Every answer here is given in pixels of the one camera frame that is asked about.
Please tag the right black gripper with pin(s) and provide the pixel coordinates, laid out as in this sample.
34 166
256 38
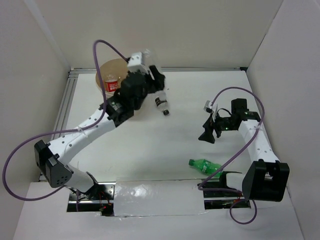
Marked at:
209 125

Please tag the small bottle black label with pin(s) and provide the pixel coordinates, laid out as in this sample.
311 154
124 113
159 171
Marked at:
162 103

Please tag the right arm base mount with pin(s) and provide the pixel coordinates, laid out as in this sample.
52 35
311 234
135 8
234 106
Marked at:
216 200

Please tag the aluminium frame rail left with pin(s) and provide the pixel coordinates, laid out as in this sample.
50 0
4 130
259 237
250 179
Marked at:
66 101

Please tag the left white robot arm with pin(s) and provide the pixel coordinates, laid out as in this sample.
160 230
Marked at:
53 158

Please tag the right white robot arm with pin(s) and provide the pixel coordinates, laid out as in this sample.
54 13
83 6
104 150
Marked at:
267 177

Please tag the green plastic bottle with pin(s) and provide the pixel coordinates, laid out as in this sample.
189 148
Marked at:
204 166

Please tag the large red label bottle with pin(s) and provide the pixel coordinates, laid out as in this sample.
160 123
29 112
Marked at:
111 83

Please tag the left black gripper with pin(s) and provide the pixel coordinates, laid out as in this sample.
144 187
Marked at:
160 78

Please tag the clear crushed bottle white cap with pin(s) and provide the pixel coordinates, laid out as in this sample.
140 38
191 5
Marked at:
150 57

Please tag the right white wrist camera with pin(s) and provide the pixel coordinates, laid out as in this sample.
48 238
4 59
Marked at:
211 108

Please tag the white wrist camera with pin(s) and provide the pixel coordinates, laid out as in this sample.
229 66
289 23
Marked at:
211 108
136 63

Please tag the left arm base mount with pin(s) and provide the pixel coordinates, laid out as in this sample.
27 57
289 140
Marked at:
101 203

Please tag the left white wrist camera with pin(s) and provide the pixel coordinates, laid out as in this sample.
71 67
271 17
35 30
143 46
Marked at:
136 63

